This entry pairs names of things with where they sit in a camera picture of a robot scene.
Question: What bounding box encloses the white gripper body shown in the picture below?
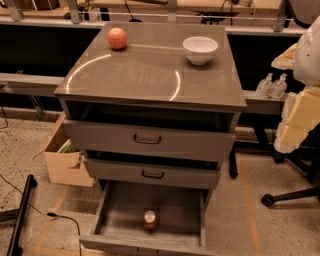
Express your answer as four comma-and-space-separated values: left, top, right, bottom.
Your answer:
281, 86, 320, 122

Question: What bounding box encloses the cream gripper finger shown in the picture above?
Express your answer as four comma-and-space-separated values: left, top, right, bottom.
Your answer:
274, 119, 320, 153

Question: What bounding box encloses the red coke can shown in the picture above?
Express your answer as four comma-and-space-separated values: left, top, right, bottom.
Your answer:
143, 210, 157, 230

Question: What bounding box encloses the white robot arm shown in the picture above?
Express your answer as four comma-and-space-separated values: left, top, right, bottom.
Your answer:
271, 16, 320, 153

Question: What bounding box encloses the grey top drawer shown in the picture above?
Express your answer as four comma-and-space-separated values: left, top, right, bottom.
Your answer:
63, 120, 235, 162

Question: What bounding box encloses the grey drawer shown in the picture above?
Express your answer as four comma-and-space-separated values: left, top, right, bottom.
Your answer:
84, 158, 220, 190
80, 181, 214, 256
63, 120, 235, 162

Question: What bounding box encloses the grey drawer cabinet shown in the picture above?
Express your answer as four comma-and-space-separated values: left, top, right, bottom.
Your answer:
53, 21, 248, 201

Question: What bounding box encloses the grey bottom drawer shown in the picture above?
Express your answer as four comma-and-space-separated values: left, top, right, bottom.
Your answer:
80, 181, 214, 256

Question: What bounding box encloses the grey middle drawer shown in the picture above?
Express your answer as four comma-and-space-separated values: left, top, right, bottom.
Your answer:
84, 158, 220, 190

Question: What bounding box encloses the black office chair base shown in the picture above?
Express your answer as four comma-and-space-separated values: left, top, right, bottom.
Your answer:
261, 126, 320, 208

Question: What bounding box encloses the right clear sanitizer bottle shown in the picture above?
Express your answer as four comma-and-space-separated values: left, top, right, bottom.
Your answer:
269, 73, 287, 99

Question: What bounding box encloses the clear sanitizer bottle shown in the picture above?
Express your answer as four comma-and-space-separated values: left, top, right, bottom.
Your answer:
269, 73, 287, 99
256, 73, 273, 98

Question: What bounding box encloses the left clear sanitizer bottle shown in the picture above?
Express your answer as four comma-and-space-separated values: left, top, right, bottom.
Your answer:
256, 73, 273, 98

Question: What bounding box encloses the white ceramic bowl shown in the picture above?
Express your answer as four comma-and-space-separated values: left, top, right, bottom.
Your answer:
183, 36, 218, 65

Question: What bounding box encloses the red apple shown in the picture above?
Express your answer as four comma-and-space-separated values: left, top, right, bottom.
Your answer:
107, 27, 127, 50

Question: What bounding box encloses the cardboard box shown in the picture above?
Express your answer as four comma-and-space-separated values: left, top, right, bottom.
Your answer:
35, 113, 94, 187

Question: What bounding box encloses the black floor stand leg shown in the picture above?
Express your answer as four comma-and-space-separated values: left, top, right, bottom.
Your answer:
0, 175, 37, 256

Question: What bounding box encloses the black floor cable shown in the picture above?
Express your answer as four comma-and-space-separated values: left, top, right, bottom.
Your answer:
0, 174, 83, 256

